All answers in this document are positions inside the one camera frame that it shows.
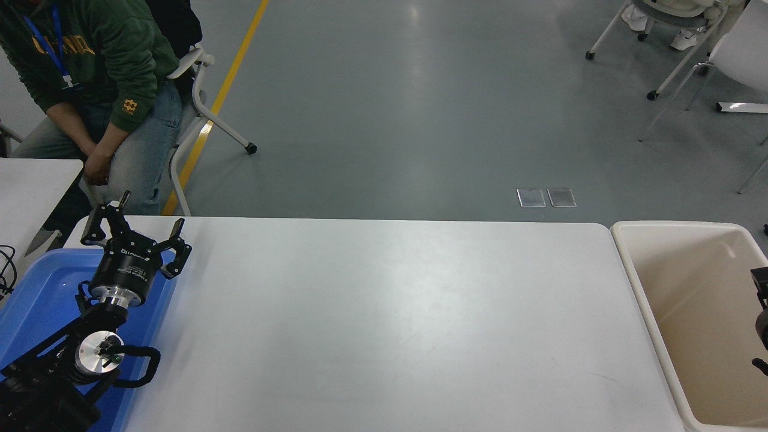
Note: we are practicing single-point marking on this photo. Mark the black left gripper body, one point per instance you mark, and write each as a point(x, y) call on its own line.
point(127, 267)

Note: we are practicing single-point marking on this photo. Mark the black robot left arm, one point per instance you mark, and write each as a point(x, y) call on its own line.
point(36, 396)

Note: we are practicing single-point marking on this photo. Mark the person's left hand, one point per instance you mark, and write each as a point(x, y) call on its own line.
point(97, 168)

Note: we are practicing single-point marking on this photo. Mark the white side table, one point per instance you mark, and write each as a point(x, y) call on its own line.
point(30, 192)

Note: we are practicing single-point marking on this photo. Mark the blue plastic tray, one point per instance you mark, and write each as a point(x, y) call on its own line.
point(42, 300)

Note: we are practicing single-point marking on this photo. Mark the white chair on casters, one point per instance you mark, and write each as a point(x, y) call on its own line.
point(201, 114)

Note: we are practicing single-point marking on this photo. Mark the black bag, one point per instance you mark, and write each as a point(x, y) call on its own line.
point(177, 24)

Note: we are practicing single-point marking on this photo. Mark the metal floor plate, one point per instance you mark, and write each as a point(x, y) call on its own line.
point(531, 198)
point(561, 197)

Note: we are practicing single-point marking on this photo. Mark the large pale plastic bin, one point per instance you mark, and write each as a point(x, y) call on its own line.
point(690, 330)

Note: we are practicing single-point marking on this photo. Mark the grey seat rolling chair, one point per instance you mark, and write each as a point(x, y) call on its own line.
point(672, 12)

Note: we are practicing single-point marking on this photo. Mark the white chair thin legs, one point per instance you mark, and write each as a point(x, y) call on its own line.
point(741, 60)

